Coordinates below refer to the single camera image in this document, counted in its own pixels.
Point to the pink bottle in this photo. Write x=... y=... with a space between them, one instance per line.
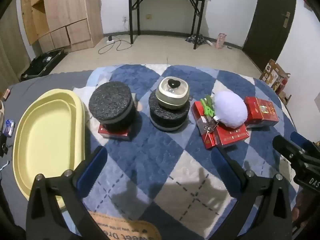
x=221 y=41

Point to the blue and white packet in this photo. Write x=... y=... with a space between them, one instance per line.
x=8 y=127

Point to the yellow oval plastic basin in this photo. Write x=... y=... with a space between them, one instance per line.
x=45 y=140

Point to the black foam cylinder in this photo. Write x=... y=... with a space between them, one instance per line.
x=167 y=120
x=110 y=102

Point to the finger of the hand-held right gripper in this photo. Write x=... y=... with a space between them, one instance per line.
x=282 y=145
x=303 y=140

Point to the blue and white checkered blanket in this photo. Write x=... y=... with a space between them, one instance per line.
x=155 y=155

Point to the black folding table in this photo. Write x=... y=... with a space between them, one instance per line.
x=131 y=17

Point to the shiny red cigarette box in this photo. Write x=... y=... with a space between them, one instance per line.
x=262 y=110

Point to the beige round case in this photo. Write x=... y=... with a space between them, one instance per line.
x=172 y=97

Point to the black case on floor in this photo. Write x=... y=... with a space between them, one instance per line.
x=42 y=63

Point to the cardboard boxes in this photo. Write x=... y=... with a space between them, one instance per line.
x=273 y=75

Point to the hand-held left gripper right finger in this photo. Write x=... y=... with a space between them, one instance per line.
x=235 y=175

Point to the white wall outlet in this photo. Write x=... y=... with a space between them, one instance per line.
x=124 y=19

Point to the red box with white lettering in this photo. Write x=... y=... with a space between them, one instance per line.
x=232 y=135

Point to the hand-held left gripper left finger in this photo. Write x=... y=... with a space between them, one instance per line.
x=91 y=170

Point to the dark brown door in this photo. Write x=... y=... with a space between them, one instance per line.
x=267 y=17

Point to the small pink box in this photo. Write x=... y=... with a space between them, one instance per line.
x=6 y=94

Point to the wooden wardrobe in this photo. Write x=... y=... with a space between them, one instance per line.
x=65 y=10

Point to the dark cloth under table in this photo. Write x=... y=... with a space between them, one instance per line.
x=196 y=40

